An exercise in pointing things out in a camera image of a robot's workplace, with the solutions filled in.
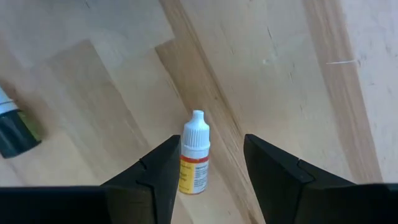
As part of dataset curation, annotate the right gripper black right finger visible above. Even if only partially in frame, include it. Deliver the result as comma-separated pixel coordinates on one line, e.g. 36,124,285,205
243,134,398,224

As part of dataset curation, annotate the green label dropper bottle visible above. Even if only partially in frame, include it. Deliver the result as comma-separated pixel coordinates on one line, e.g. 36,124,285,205
0,86,43,160

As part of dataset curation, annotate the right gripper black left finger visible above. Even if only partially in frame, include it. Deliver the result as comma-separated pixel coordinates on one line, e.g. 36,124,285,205
0,134,182,224

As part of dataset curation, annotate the orange label dropper bottle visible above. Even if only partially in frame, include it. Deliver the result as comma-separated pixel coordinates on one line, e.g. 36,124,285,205
178,109,211,196

